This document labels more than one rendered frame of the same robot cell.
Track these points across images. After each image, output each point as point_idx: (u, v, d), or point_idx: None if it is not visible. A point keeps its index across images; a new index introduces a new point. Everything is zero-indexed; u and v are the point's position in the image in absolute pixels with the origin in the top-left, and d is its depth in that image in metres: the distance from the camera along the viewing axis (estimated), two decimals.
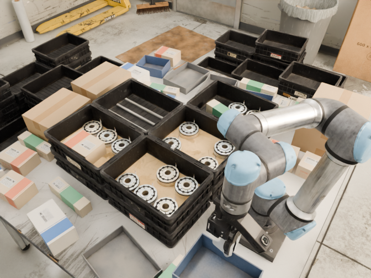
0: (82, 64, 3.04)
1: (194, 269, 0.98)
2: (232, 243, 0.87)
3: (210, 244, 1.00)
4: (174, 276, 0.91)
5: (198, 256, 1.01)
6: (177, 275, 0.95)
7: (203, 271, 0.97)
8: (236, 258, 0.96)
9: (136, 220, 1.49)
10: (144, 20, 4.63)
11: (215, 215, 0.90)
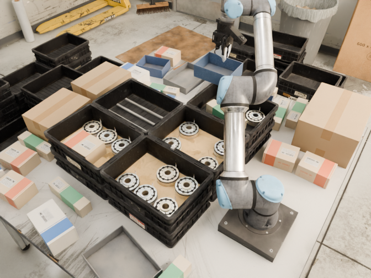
0: (82, 64, 3.04)
1: None
2: (226, 43, 1.65)
3: (213, 58, 1.77)
4: (195, 66, 1.68)
5: (207, 66, 1.78)
6: None
7: None
8: (228, 62, 1.73)
9: (136, 220, 1.49)
10: (144, 20, 4.63)
11: (216, 32, 1.67)
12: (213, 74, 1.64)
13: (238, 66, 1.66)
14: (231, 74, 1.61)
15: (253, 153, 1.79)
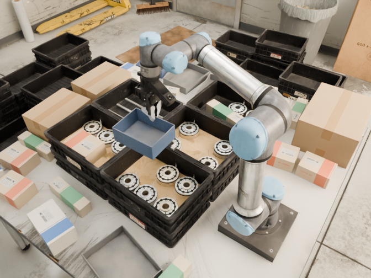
0: (82, 64, 3.04)
1: (130, 132, 1.40)
2: (150, 102, 1.30)
3: (142, 116, 1.42)
4: (114, 129, 1.33)
5: (134, 125, 1.43)
6: None
7: (136, 133, 1.40)
8: (158, 122, 1.38)
9: (136, 220, 1.49)
10: (144, 20, 4.63)
11: (140, 86, 1.32)
12: (134, 142, 1.29)
13: (168, 131, 1.31)
14: (155, 143, 1.26)
15: None
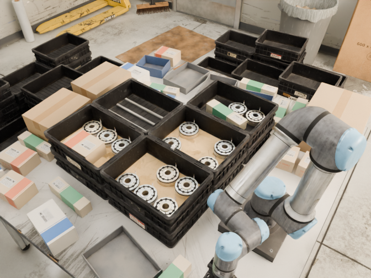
0: (82, 64, 3.04)
1: None
2: None
3: None
4: None
5: None
6: None
7: None
8: None
9: (136, 220, 1.49)
10: (144, 20, 4.63)
11: (208, 274, 1.14)
12: None
13: None
14: None
15: (253, 153, 1.79)
